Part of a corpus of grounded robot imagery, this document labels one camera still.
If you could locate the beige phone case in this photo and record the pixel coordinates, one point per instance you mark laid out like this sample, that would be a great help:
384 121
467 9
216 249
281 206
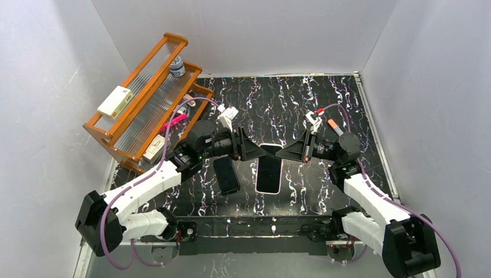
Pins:
269 168

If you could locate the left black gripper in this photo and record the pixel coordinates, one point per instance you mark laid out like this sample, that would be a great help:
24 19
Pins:
238 144

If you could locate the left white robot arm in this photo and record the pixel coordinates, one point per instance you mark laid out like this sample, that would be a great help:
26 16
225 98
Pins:
107 219

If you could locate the orange wooden shelf rack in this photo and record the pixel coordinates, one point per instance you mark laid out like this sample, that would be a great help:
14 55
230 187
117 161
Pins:
156 95

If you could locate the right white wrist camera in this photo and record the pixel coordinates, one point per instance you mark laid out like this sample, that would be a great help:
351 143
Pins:
315 120

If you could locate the white red box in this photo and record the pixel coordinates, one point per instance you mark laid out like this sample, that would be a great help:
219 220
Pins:
116 102

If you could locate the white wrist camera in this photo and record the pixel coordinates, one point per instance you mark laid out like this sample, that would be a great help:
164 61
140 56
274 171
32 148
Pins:
227 115
315 120

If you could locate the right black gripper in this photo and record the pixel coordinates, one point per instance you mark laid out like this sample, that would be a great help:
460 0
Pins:
309 147

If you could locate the pink highlighter marker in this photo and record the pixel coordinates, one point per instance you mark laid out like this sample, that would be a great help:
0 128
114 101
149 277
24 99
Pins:
174 121

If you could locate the black phone case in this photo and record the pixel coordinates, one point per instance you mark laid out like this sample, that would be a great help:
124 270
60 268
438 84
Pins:
226 176

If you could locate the blue white ceramic jar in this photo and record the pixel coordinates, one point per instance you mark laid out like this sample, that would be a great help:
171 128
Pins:
177 68

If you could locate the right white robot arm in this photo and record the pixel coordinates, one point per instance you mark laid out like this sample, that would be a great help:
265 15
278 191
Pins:
405 242

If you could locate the small grey cardboard box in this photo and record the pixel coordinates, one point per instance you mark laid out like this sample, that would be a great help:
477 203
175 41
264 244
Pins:
155 150

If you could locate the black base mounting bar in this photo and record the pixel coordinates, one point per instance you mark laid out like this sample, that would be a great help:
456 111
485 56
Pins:
307 234

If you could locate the pink white small stapler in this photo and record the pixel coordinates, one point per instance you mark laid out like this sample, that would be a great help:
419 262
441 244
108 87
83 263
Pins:
189 99

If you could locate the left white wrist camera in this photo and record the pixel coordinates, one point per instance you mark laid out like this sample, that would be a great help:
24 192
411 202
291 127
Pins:
227 115

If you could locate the orange capped white marker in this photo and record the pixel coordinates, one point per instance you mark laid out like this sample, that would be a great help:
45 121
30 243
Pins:
334 126

